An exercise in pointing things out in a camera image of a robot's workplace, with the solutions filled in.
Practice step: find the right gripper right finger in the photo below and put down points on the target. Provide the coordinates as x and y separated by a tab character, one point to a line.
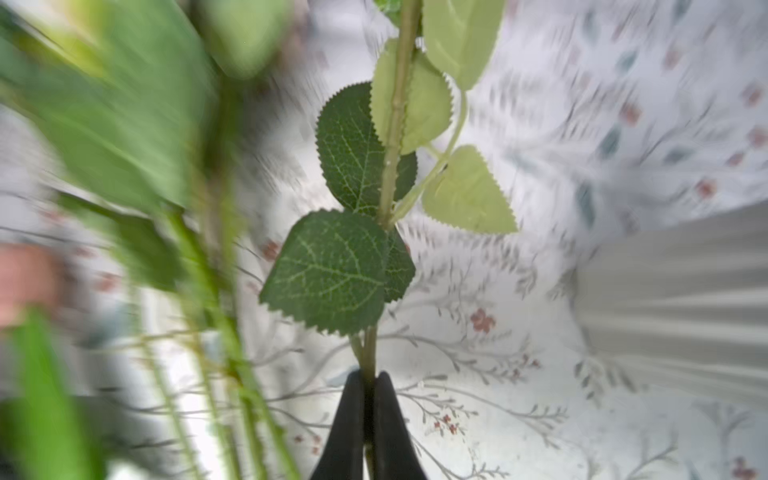
394	456

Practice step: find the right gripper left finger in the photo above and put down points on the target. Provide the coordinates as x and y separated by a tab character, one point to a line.
342	457

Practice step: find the pink rose stem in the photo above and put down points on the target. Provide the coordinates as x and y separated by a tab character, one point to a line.
384	146

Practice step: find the white ribbed ceramic vase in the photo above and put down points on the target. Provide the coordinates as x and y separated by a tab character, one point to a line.
685	306

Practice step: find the bunch of artificial flowers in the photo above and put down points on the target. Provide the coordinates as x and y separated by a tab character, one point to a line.
123	349

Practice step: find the floral table mat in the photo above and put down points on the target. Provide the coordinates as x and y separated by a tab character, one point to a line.
600	120

